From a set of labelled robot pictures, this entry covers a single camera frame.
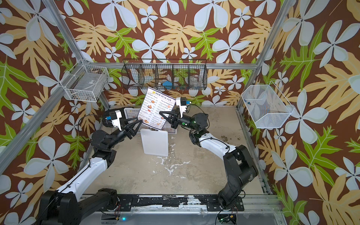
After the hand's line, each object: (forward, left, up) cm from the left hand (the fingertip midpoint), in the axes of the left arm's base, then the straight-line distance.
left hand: (140, 119), depth 69 cm
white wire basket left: (+29, +40, 0) cm, 50 cm away
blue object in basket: (+33, -12, -4) cm, 36 cm away
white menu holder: (-1, -5, -22) cm, 22 cm away
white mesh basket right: (+15, -74, -7) cm, 75 cm away
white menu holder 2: (+18, +13, -16) cm, 27 cm away
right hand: (0, -11, +4) cm, 11 cm away
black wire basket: (+43, -20, -3) cm, 47 cm away
